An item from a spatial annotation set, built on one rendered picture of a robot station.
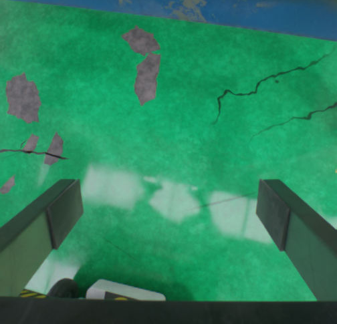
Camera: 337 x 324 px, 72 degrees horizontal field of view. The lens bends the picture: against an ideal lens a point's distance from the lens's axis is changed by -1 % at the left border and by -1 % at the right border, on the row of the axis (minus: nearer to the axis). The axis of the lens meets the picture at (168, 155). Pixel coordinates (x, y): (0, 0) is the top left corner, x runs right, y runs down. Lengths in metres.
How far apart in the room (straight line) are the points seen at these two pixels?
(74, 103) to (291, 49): 0.94
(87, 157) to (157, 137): 0.31
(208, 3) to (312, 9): 0.15
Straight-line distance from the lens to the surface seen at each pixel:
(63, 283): 1.02
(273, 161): 0.97
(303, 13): 0.45
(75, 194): 0.16
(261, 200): 0.17
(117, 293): 0.92
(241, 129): 0.97
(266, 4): 0.44
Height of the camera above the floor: 0.93
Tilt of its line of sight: 79 degrees down
